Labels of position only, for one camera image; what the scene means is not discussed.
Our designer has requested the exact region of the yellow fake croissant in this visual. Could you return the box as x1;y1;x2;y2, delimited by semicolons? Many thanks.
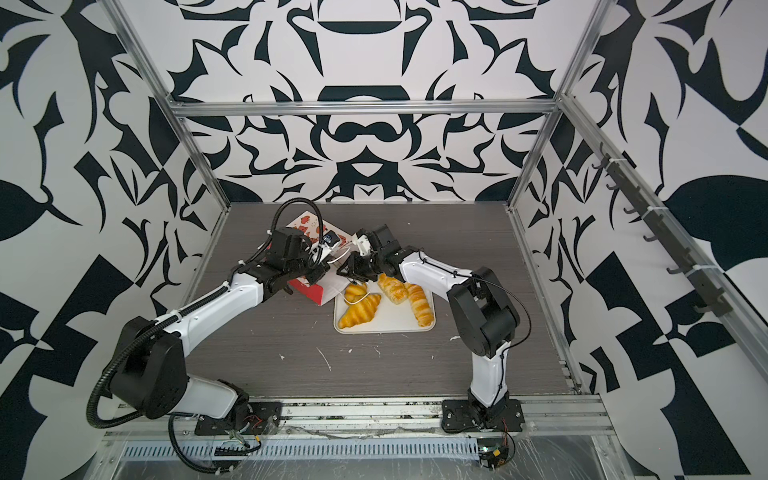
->
337;293;381;329

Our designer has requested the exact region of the short twisted fake bread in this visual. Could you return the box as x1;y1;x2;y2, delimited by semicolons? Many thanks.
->
377;274;409;305

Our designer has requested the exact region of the long striped fake bread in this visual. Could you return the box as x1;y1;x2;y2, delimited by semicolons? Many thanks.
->
405;283;435;328

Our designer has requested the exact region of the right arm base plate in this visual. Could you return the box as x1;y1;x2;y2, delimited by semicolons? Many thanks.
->
441;398;525;434

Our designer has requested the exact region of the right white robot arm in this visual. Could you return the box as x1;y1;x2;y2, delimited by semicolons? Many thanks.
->
338;225;520;418

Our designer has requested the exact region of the wall hook rack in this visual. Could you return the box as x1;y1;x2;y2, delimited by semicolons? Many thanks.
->
594;152;734;317

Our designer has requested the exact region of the white red paper bag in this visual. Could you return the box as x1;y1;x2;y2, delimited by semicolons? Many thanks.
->
266;211;355;307

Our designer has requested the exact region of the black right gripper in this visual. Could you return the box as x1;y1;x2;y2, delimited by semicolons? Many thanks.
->
337;251;389;281

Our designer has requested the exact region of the small electronics board with wires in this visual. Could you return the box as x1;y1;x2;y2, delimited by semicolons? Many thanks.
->
477;436;516;470

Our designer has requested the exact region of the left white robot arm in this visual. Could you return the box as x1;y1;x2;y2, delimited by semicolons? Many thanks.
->
87;227;341;428

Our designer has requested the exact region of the white plastic tray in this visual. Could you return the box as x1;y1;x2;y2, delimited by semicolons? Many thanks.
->
333;282;436;335

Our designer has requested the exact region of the black corrugated cable conduit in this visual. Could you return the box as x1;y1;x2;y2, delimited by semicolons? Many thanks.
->
85;314;181;430

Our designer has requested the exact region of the small yellow fake bread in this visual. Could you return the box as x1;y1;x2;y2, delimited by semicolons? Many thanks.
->
343;282;368;305

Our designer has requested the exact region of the aluminium frame rail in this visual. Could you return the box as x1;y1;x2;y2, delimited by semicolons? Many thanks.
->
107;395;613;439

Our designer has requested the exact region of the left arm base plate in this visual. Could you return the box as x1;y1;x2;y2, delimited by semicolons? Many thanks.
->
194;401;283;436

